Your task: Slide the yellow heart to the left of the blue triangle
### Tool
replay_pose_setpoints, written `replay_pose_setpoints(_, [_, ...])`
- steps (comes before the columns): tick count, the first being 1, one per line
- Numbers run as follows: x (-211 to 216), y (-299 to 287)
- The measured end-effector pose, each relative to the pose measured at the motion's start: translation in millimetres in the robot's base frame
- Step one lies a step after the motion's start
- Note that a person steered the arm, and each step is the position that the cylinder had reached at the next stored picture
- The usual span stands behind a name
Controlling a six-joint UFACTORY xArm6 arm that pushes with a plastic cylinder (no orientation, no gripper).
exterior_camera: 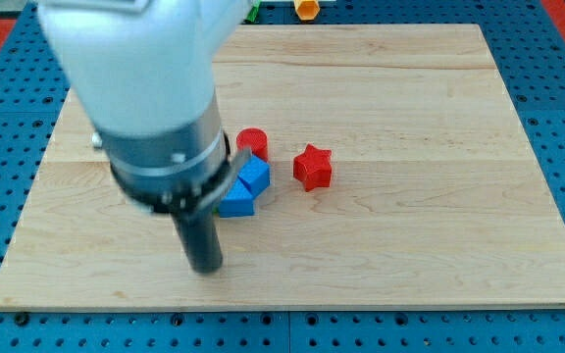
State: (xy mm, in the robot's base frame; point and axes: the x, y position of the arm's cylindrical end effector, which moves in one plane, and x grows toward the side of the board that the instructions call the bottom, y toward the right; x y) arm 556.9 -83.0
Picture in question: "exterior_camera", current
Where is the blue triangle block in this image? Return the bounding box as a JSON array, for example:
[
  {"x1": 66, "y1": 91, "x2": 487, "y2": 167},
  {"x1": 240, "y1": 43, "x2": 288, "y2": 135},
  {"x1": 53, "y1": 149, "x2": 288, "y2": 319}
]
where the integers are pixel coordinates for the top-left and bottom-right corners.
[{"x1": 218, "y1": 178, "x2": 255, "y2": 218}]

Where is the red cylinder block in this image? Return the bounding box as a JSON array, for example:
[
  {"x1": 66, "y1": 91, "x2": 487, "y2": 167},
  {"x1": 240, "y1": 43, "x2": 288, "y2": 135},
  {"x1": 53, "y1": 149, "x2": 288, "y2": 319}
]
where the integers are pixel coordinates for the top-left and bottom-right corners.
[{"x1": 235, "y1": 127, "x2": 269, "y2": 162}]

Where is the light wooden board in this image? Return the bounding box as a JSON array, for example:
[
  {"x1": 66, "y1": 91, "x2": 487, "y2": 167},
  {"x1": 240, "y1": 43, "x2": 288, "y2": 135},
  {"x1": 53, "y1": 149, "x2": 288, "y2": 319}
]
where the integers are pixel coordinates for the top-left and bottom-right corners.
[{"x1": 0, "y1": 24, "x2": 565, "y2": 313}]

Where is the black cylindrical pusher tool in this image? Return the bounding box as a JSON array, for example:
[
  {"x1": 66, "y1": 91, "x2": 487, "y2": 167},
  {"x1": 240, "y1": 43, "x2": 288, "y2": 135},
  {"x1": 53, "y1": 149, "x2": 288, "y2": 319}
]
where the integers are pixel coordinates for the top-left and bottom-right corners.
[{"x1": 172, "y1": 213, "x2": 223, "y2": 274}]

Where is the red star block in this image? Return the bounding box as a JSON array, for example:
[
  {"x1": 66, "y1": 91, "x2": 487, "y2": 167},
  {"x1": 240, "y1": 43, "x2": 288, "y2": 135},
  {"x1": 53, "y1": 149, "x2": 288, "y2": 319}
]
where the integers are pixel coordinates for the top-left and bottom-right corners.
[{"x1": 293, "y1": 144, "x2": 333, "y2": 192}]

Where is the blue cube block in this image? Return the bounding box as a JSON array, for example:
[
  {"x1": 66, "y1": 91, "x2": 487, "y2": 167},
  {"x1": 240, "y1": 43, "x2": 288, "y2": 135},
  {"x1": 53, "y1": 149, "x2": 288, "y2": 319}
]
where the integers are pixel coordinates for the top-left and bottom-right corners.
[{"x1": 238, "y1": 156, "x2": 271, "y2": 199}]

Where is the yellow hexagon block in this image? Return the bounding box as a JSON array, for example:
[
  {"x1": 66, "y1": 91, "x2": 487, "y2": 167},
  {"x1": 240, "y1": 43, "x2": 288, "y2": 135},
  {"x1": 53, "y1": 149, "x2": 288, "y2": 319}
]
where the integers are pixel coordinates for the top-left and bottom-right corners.
[{"x1": 293, "y1": 0, "x2": 321, "y2": 21}]

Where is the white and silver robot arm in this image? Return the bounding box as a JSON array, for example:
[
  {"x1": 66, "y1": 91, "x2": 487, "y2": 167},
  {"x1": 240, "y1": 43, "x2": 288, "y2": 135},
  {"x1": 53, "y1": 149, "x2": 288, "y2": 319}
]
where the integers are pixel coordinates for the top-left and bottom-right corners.
[{"x1": 37, "y1": 0, "x2": 253, "y2": 274}]

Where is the green block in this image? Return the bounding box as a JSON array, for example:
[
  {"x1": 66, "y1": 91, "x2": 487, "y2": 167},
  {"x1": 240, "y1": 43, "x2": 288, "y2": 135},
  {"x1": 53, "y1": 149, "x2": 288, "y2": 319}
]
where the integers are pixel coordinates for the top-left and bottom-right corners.
[{"x1": 244, "y1": 0, "x2": 261, "y2": 24}]

